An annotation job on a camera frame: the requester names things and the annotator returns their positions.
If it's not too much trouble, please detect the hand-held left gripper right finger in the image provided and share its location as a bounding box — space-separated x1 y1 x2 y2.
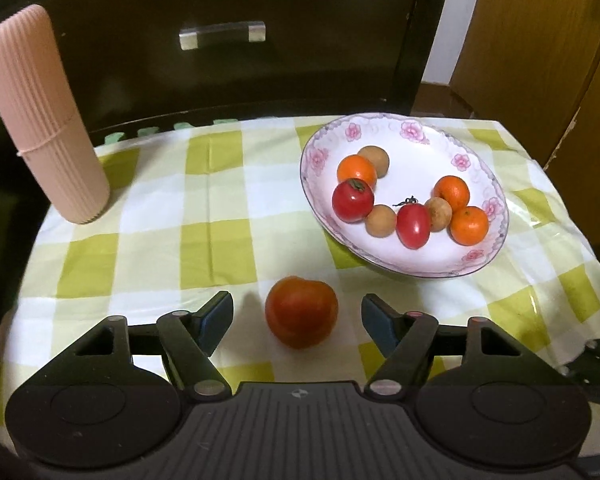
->
362 294 556 402

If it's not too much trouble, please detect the small red tomato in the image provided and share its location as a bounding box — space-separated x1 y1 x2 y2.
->
331 178 375 224

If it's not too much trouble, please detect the metal drawer handle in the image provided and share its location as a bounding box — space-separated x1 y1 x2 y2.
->
179 21 267 51

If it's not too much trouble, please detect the green checked tablecloth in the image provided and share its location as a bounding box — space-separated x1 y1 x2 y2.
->
0 112 600 441

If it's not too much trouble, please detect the pink ribbed container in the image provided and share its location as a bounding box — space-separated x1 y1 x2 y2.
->
0 4 111 225

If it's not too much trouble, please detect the white floral plate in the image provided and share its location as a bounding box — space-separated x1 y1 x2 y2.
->
300 112 510 279

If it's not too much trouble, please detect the brown longan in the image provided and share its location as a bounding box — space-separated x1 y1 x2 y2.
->
424 197 452 233
357 145 391 179
365 204 398 237

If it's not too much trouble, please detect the dark wooden cabinet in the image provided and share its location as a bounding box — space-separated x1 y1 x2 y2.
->
0 0 456 133

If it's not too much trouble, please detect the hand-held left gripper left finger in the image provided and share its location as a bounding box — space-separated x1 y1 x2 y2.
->
30 291 235 402

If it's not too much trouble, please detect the red tomato with stem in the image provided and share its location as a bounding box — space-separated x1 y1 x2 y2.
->
393 196 432 250

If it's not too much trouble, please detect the large red tomato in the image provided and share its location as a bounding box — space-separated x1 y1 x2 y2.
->
265 275 339 350

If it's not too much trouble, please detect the brown wooden wardrobe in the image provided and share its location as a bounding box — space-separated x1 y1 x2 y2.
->
450 0 600 171

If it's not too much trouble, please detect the orange mandarin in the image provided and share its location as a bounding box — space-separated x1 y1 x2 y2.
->
449 206 490 247
337 154 378 191
433 175 471 211

